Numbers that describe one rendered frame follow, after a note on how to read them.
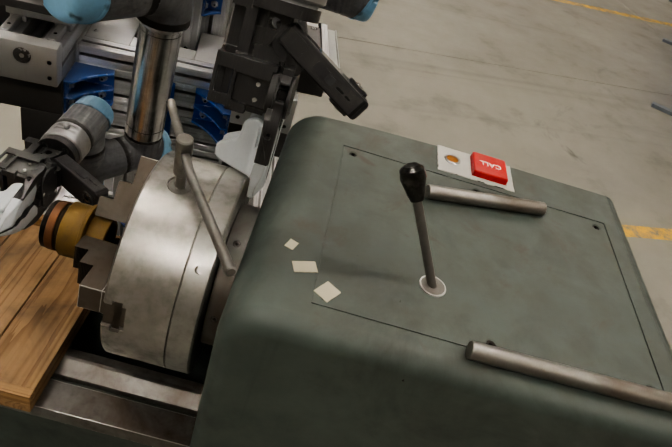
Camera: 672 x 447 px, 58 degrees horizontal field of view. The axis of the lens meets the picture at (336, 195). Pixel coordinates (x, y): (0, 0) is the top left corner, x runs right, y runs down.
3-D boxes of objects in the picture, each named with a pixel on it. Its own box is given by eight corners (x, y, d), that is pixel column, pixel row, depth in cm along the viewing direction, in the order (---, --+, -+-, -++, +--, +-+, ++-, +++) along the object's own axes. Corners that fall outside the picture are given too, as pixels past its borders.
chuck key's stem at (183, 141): (168, 194, 85) (174, 132, 78) (184, 193, 86) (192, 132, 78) (171, 206, 84) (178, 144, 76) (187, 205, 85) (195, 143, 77)
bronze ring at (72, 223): (123, 198, 94) (64, 181, 93) (97, 237, 87) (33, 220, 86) (121, 240, 100) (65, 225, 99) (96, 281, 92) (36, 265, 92)
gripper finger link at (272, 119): (256, 154, 67) (276, 77, 64) (271, 158, 67) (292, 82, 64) (249, 165, 62) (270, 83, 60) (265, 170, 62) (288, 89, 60)
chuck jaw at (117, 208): (172, 234, 96) (194, 162, 97) (165, 235, 91) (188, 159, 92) (103, 214, 96) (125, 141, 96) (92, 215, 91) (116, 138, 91)
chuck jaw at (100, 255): (158, 252, 90) (127, 302, 79) (153, 278, 92) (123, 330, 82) (84, 231, 89) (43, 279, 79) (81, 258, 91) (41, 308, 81)
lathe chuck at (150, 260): (218, 254, 116) (242, 127, 95) (158, 406, 93) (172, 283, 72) (172, 241, 116) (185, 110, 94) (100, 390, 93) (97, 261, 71)
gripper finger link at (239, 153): (208, 184, 68) (228, 105, 65) (260, 199, 68) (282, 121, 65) (202, 193, 65) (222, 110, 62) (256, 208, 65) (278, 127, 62)
